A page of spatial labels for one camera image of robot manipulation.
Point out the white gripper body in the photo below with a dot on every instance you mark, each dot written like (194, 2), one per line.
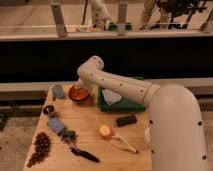
(84, 84)

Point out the orange bowl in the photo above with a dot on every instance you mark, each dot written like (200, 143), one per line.
(78, 94)

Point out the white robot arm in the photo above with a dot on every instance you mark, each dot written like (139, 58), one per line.
(175, 121)

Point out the small grey-blue cup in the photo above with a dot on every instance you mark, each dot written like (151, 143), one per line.
(57, 91)

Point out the white cloth in bin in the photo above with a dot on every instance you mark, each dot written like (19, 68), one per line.
(111, 97)

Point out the green plastic bin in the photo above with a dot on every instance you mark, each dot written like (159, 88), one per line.
(123, 105)

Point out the small dark round jar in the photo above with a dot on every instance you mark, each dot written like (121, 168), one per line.
(49, 111)

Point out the yellow toy apple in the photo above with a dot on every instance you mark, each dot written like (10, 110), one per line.
(105, 132)

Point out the black rectangular block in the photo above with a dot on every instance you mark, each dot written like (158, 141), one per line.
(126, 120)

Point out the pale wooden spoon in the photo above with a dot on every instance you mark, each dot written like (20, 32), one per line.
(121, 143)

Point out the green box in background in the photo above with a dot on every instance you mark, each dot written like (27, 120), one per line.
(114, 26)

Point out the bunch of brown grapes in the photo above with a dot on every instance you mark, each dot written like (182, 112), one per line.
(42, 148)

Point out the white cup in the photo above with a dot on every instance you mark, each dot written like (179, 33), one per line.
(147, 136)

